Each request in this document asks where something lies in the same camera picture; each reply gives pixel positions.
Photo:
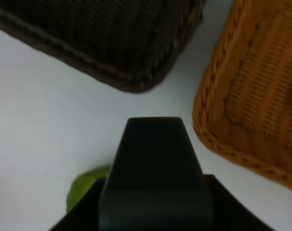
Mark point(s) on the dark grey pump bottle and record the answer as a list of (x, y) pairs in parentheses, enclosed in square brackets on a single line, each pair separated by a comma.
[(156, 183)]

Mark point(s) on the green lime fruit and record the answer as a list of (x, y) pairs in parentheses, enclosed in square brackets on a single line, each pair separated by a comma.
[(82, 183)]

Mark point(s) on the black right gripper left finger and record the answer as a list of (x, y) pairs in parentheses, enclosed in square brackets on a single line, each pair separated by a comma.
[(84, 215)]

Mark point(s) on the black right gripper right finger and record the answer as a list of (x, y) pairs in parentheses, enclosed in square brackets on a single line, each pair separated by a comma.
[(230, 214)]

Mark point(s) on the orange wicker basket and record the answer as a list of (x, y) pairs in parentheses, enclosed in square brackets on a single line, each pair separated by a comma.
[(243, 107)]

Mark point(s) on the dark brown wicker basket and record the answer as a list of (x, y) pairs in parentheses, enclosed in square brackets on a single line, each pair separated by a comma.
[(130, 45)]

